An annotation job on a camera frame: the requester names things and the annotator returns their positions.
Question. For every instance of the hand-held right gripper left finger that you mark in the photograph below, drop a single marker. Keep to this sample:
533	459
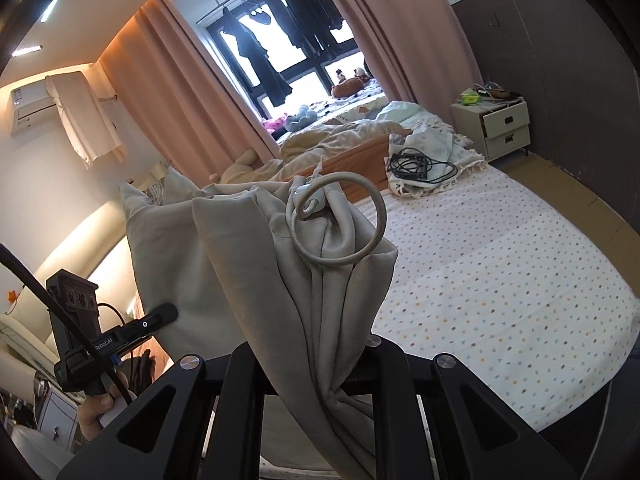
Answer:
240	375

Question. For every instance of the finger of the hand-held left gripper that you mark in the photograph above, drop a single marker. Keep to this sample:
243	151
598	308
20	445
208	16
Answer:
152	321

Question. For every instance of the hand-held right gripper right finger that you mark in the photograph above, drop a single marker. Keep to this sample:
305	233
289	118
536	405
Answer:
390	375

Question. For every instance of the beige jacket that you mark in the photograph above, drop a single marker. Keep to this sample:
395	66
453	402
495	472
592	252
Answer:
240	260

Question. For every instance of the folded black clothes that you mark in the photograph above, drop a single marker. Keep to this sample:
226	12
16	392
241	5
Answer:
145	370

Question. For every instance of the row of hanging dark clothes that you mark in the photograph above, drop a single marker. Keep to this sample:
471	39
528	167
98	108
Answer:
265	70

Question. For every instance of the person's left hand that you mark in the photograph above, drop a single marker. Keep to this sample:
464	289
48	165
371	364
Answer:
90	416

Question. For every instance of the cream padded headboard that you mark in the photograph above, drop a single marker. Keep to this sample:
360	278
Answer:
75	255

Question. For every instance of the bed with floral sheet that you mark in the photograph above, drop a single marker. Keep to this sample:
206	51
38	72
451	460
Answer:
500	285

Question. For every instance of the orange blanket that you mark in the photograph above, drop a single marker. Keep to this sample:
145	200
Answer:
365	160

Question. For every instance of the white air conditioner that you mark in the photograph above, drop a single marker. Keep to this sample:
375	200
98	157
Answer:
30	105

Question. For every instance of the pink plush toy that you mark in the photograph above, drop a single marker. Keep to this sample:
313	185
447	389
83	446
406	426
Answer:
272	125

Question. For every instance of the pink curtain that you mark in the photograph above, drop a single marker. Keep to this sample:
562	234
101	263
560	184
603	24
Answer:
170	85
400	25

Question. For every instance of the white fringed cloth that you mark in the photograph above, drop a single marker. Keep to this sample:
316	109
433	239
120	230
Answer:
435	140

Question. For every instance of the crumpled beige quilt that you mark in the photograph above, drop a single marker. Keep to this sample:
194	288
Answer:
330	142

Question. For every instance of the blue plush toy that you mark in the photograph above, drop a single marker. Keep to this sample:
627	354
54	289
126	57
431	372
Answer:
300	117

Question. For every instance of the flat cardboard sheet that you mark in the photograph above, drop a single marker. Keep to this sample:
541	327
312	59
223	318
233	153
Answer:
550	180

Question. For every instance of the white nightstand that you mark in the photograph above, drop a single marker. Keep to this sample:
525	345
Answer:
500	125

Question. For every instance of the brown plush toy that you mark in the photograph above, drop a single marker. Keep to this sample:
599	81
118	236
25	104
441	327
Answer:
345	89

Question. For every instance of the green small item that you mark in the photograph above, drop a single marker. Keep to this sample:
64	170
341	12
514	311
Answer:
470	96

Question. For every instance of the orange flower wall sticker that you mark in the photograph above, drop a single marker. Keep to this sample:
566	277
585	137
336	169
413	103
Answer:
12	297

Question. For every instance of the wall air conditioner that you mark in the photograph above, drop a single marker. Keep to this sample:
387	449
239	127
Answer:
85	120

